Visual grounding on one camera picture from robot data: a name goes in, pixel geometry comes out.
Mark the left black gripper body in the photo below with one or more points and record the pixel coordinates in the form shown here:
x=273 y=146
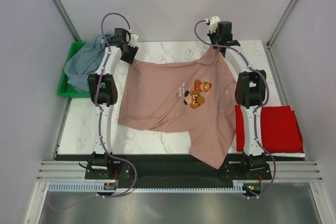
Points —
x=129 y=55

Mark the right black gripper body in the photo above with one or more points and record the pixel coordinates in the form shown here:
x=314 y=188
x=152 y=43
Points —
x=214 y=38

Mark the pink t shirt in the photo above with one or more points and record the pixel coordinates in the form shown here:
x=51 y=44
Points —
x=195 y=97

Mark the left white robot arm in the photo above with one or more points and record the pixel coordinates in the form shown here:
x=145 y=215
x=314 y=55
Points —
x=104 y=95

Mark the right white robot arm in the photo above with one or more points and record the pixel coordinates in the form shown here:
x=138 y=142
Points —
x=251 y=94

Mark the grey-blue t shirt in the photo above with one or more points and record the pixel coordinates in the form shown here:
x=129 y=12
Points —
x=85 y=62

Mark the green plastic bin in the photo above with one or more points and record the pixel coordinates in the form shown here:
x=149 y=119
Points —
x=64 y=89

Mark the folded red t shirt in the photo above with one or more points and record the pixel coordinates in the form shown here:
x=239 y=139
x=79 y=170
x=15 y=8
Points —
x=280 y=132

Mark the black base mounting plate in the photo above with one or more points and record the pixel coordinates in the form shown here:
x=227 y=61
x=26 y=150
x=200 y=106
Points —
x=178 y=171

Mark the folded white t shirt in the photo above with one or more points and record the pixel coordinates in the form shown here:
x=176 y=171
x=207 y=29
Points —
x=294 y=155

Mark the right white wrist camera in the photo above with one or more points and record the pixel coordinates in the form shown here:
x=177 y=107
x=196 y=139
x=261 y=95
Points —
x=212 y=23

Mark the right aluminium corner post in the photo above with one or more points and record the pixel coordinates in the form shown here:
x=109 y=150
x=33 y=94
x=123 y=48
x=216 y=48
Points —
x=288 y=10

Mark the aluminium corner post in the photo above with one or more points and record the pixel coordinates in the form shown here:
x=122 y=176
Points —
x=288 y=10
x=66 y=19

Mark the left aluminium corner post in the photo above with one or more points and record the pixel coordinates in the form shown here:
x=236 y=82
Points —
x=66 y=19

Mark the right white cable duct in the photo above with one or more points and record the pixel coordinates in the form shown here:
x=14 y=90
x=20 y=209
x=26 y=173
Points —
x=236 y=187

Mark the white cable duct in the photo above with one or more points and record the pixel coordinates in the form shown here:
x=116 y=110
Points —
x=236 y=187
x=87 y=187

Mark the left white cable duct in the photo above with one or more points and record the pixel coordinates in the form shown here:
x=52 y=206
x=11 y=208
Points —
x=87 y=187

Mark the aluminium rail frame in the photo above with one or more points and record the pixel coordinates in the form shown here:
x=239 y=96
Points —
x=292 y=195

